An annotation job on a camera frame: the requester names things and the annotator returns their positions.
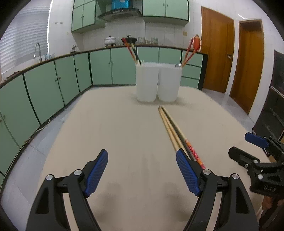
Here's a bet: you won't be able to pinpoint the metal spoon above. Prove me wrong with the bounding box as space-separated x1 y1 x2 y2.
175 63 182 68

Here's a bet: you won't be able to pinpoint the red-handled chopstick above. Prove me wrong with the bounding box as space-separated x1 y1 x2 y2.
181 38 193 68
121 37 137 64
181 50 196 64

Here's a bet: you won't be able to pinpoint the green lower kitchen cabinets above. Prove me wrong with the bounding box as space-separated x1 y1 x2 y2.
0 45 209 185

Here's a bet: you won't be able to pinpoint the green kitchen cabinets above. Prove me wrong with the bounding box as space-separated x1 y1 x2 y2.
0 45 209 185
71 1 190 33

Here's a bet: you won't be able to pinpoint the chrome kitchen faucet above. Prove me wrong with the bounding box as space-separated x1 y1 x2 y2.
33 42 43 63

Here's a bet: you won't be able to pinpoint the green upper kitchen cabinets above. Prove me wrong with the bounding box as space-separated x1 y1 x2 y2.
71 1 190 33

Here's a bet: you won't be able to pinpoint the right hand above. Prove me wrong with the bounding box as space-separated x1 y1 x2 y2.
261 196 274 211

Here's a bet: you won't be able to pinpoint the dark cabinet at right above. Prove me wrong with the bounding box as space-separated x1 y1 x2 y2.
252 50 284 141

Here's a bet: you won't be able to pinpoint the brown wooden door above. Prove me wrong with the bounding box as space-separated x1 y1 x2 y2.
230 19 264 114
201 6 234 93

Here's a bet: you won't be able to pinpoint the orange thermos flask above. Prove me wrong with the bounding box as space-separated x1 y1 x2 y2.
193 34 201 52

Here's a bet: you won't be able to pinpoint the white two-compartment utensil holder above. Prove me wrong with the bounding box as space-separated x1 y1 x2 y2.
135 62 182 103

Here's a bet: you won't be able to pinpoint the black wok pan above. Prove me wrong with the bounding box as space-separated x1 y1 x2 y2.
124 35 138 45

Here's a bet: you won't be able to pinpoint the white cooking pot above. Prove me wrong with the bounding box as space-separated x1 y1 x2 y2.
104 36 116 48

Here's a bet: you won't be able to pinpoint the white window blinds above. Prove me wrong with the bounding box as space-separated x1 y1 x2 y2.
1 1 51 74

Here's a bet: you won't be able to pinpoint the black range hood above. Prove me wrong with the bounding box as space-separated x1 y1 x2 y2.
98 8 142 22

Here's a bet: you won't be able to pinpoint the blue box above hood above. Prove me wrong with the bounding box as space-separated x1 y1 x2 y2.
112 0 132 10

